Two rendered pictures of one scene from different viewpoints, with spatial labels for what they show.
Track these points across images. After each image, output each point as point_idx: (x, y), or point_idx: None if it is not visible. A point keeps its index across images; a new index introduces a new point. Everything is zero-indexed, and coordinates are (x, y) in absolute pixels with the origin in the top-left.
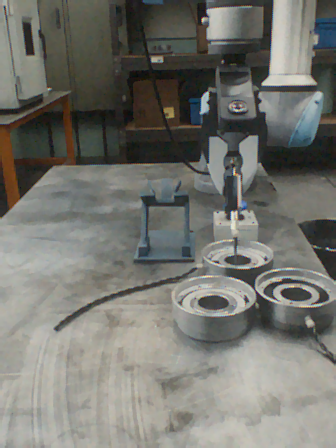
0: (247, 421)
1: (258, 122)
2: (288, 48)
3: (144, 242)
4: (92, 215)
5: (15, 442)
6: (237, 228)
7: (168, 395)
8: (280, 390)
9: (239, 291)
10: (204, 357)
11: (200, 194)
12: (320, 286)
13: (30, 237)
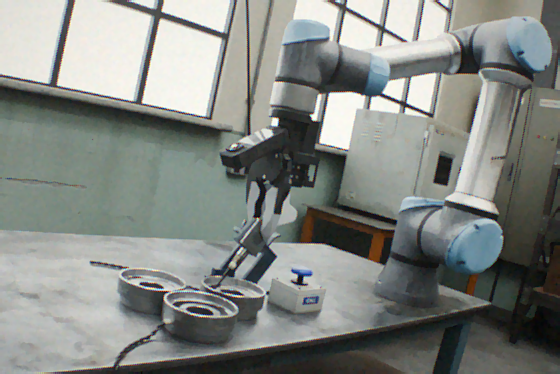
0: (42, 312)
1: (280, 177)
2: (467, 168)
3: (221, 268)
4: None
5: None
6: (234, 261)
7: (51, 292)
8: (84, 323)
9: None
10: (100, 301)
11: (367, 289)
12: None
13: (196, 249)
